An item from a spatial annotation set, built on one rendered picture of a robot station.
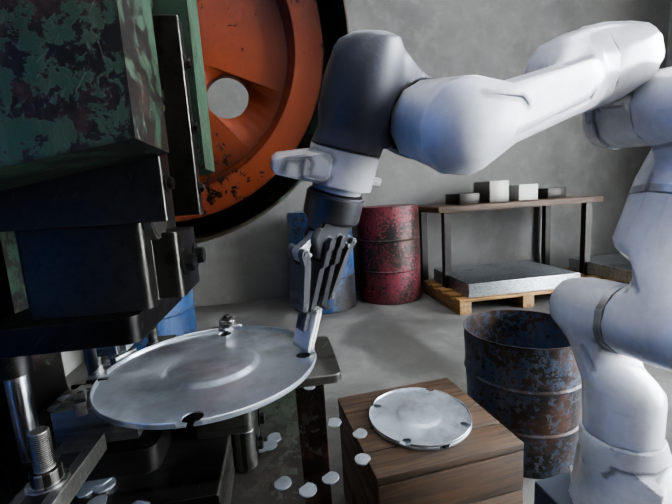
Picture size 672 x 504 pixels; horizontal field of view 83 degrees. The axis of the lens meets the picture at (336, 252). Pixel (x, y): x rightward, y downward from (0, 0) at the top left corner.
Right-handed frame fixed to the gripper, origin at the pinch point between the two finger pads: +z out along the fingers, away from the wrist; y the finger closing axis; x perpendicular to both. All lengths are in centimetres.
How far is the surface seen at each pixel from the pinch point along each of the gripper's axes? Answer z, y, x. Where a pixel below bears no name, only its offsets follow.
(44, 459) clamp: 5.9, -30.4, 5.5
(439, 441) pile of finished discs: 42, 47, -17
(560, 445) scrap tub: 57, 96, -48
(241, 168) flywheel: -14.9, 16.8, 35.8
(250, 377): 4.2, -9.9, 0.5
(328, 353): 2.9, 1.1, -3.9
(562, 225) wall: 26, 453, -14
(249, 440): 12.9, -10.3, -1.5
